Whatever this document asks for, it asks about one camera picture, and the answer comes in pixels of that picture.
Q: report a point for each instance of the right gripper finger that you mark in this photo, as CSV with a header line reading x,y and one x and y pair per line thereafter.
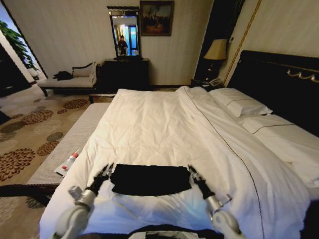
x,y
192,171
202,177

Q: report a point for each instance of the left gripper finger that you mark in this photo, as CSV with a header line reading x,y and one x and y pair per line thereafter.
x,y
110,170
101,169

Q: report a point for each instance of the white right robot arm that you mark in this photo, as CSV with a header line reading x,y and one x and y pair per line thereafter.
x,y
224,221

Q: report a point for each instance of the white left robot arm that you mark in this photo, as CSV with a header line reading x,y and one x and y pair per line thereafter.
x,y
74,219

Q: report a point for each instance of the grey upholstered bed bench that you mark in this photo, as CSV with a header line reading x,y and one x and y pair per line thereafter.
x,y
64,139

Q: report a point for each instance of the white bed sheet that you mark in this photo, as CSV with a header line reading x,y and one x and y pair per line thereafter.
x,y
294,149

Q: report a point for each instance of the black clothes pile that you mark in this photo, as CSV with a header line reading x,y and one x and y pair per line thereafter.
x,y
62,75

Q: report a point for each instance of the white red tube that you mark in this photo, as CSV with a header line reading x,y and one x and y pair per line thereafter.
x,y
74,156

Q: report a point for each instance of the white red flat box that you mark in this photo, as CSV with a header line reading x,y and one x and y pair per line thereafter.
x,y
62,169

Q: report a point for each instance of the black folded garment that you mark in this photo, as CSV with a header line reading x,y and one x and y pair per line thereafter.
x,y
150,179

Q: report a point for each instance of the white duvet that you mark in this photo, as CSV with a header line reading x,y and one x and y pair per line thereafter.
x,y
159,129

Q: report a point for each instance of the robot front shell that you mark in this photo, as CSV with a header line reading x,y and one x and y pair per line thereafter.
x,y
162,232

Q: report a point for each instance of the white pillow with dark stripe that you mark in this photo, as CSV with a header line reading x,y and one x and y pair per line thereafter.
x,y
239,102
269,124

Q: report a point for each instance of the dark nightstand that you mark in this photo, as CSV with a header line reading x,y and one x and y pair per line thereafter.
x,y
199,82

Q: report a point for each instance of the white chaise lounge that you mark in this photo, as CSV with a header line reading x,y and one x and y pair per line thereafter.
x,y
72,82

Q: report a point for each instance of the white telephone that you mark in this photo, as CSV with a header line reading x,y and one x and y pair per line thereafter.
x,y
215,82

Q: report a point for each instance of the dark wooden dresser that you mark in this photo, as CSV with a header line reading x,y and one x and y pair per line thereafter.
x,y
125,74

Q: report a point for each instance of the table lamp with beige shade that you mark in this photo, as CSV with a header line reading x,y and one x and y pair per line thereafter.
x,y
215,51

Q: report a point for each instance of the dark headboard with gold trim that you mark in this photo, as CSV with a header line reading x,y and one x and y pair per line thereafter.
x,y
279,79

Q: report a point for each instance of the person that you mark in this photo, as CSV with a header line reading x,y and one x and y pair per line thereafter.
x,y
122,44

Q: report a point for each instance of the dark cabinet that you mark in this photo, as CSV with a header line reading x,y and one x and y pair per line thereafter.
x,y
12,77

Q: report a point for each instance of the dark framed mirror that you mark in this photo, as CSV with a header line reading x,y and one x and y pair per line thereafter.
x,y
125,32

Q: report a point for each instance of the gold framed painting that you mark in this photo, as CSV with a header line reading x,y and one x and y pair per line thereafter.
x,y
156,18

